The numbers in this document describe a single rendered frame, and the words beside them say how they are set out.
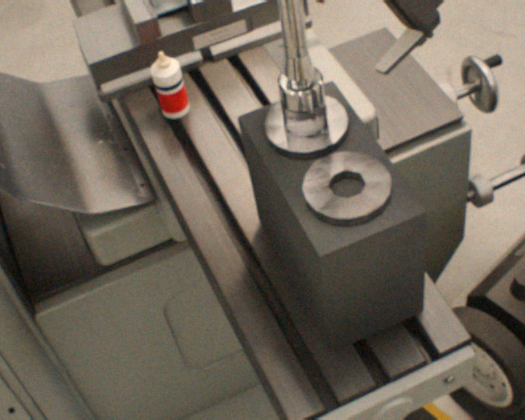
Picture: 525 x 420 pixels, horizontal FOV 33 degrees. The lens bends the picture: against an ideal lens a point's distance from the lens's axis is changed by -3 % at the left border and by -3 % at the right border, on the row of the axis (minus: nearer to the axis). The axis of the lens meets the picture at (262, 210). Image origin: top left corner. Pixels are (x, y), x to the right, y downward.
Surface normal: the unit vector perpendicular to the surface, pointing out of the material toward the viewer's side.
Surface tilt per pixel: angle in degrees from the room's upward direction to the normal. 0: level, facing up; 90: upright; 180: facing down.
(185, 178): 0
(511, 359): 37
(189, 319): 90
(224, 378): 90
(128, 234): 90
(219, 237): 0
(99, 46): 0
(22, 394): 88
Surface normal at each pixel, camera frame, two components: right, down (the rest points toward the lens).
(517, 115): -0.13, -0.62
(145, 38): 0.36, 0.69
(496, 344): 0.00, -0.48
